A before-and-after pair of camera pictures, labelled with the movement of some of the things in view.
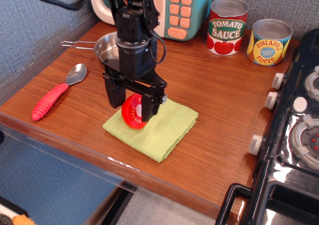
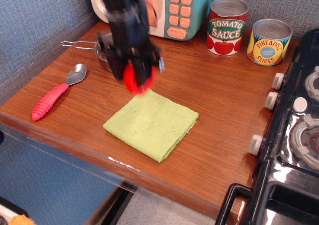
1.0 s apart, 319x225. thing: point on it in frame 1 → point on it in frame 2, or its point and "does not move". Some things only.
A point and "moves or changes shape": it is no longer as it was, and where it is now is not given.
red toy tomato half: [131, 111] moves or changes shape
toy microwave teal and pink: [184, 11] does not move
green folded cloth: [156, 140] does not move
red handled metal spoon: [76, 73] does not move
